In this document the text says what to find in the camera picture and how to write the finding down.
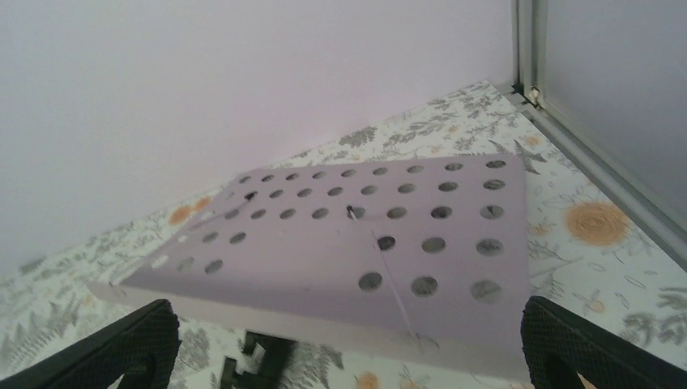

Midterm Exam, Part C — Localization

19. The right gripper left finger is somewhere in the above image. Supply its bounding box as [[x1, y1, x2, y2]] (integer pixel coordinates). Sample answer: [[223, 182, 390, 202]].
[[1, 299, 181, 388]]

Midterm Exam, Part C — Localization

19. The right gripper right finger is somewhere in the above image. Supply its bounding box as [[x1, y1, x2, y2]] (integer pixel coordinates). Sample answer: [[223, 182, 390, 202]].
[[520, 296, 686, 388]]

